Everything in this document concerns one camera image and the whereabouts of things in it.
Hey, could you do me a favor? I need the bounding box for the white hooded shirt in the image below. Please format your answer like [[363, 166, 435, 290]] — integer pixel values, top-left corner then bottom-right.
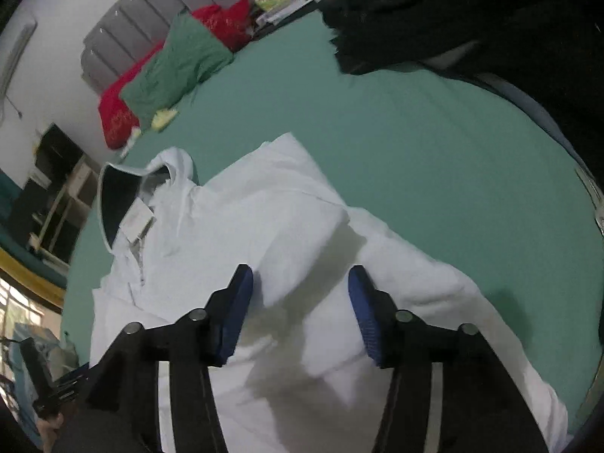
[[90, 134, 568, 452]]

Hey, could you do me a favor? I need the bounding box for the black clothes pile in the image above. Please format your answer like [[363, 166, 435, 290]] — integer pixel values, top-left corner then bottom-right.
[[319, 0, 603, 180]]

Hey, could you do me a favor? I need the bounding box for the person's left hand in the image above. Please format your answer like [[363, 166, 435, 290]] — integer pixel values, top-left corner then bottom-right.
[[36, 413, 65, 453]]

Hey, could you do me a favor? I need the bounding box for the light blue cartoon blanket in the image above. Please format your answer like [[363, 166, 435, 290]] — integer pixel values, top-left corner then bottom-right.
[[6, 323, 79, 448]]

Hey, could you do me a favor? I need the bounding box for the yellow curtain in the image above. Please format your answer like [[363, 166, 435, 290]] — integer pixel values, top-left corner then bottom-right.
[[0, 248, 66, 313]]

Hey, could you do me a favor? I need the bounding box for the teal curtain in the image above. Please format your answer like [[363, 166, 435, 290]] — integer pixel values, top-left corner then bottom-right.
[[1, 172, 66, 288]]

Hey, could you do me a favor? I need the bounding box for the black computer tower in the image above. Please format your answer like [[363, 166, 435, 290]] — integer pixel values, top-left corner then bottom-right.
[[35, 124, 83, 183]]

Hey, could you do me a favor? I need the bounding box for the black car key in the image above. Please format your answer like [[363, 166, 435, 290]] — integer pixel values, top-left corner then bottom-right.
[[575, 167, 604, 235]]

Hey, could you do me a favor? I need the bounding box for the white paper on bed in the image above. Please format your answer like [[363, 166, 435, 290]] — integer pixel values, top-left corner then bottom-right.
[[120, 127, 142, 159]]

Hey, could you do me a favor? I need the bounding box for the small yellow cloth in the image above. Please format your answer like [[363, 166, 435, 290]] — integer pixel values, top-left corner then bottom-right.
[[151, 108, 178, 132]]

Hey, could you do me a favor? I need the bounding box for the green pillow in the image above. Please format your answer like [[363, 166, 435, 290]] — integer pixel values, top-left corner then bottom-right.
[[120, 12, 233, 129]]

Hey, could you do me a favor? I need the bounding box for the grey padded headboard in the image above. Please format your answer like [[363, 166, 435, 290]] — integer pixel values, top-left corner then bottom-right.
[[81, 0, 237, 95]]

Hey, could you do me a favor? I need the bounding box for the red pillow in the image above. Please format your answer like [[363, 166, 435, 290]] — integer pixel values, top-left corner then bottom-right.
[[97, 0, 251, 150]]

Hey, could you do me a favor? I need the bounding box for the white wall air conditioner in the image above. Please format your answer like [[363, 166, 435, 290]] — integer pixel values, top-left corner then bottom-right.
[[0, 14, 38, 101]]

